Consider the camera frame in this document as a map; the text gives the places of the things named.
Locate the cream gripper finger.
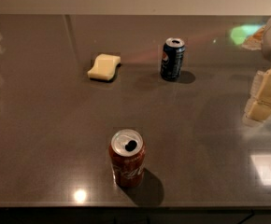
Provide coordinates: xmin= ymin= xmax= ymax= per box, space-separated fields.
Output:
xmin=242 ymin=69 xmax=271 ymax=127

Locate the red coke can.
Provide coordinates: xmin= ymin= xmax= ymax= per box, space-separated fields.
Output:
xmin=108 ymin=129 xmax=146 ymax=188

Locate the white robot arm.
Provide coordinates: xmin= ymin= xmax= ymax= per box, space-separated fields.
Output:
xmin=242 ymin=18 xmax=271 ymax=126

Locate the blue pepsi can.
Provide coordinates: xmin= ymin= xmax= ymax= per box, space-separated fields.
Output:
xmin=160 ymin=37 xmax=185 ymax=81

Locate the yellow sponge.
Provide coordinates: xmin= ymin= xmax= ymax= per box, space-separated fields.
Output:
xmin=87 ymin=54 xmax=121 ymax=81

